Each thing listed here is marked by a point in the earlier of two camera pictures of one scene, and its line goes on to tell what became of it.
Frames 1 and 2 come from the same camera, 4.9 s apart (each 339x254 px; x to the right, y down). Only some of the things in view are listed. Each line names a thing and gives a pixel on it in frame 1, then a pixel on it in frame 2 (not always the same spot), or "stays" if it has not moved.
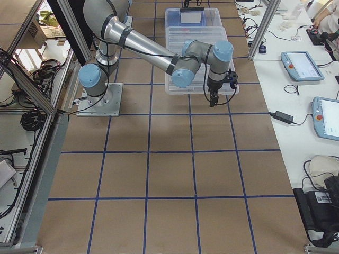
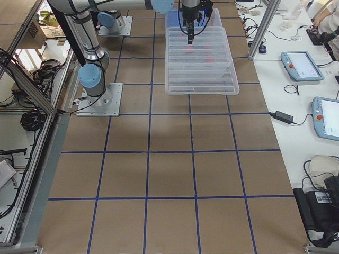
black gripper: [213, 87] → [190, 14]
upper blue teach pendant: [301, 66] stays
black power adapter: [286, 117] stays
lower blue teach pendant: [326, 116] stays
